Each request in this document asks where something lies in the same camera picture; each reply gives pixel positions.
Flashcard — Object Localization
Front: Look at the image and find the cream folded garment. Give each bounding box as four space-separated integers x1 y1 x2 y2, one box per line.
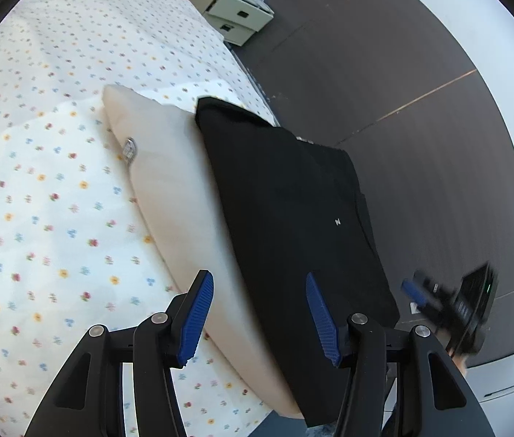
102 84 306 420

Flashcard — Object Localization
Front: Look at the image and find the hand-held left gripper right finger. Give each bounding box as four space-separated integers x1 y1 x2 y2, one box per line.
305 272 497 437

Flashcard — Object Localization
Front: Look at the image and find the black jacket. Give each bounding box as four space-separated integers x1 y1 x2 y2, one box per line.
194 95 401 429

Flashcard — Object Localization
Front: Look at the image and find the white floral bed sheet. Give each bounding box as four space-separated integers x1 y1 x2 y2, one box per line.
0 0 281 437

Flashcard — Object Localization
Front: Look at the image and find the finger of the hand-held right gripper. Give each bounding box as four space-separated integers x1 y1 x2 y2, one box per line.
400 269 440 311

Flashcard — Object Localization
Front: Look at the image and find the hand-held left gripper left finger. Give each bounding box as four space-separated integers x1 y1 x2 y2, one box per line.
24 269 215 437

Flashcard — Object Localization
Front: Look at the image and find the pale green nightstand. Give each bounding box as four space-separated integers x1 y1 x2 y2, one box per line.
184 0 276 47

